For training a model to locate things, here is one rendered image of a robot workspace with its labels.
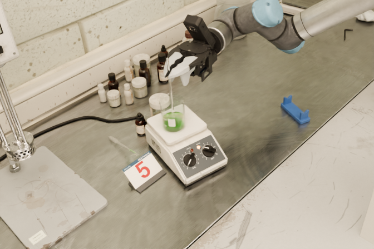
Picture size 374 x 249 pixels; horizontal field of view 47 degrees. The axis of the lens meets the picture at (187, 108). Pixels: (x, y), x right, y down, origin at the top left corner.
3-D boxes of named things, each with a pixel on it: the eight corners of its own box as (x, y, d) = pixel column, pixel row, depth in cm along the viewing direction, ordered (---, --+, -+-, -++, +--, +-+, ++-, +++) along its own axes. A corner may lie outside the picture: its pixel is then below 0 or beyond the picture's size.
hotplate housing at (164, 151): (228, 166, 111) (229, 143, 106) (185, 189, 106) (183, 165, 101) (182, 121, 126) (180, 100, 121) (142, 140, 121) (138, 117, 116)
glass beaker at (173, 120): (191, 128, 111) (190, 101, 106) (171, 139, 108) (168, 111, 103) (175, 115, 115) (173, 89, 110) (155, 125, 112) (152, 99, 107)
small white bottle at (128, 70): (125, 81, 144) (122, 63, 140) (126, 77, 147) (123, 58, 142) (133, 81, 144) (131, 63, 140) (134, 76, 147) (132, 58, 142)
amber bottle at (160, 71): (156, 79, 145) (153, 53, 139) (166, 75, 146) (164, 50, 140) (161, 84, 142) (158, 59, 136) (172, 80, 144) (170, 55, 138)
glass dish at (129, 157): (131, 152, 117) (130, 145, 116) (149, 156, 115) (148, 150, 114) (121, 165, 113) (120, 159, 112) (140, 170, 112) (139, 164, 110)
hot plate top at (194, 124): (208, 128, 111) (208, 125, 111) (168, 147, 106) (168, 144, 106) (183, 105, 119) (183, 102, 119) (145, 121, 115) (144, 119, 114)
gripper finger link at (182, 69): (180, 97, 101) (199, 77, 107) (178, 75, 97) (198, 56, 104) (169, 94, 102) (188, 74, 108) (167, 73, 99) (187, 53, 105)
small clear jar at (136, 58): (152, 69, 150) (150, 53, 146) (151, 78, 145) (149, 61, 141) (136, 70, 150) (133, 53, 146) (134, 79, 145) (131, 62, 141)
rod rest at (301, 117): (310, 121, 123) (311, 111, 121) (300, 124, 122) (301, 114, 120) (289, 102, 131) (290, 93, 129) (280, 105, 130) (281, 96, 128)
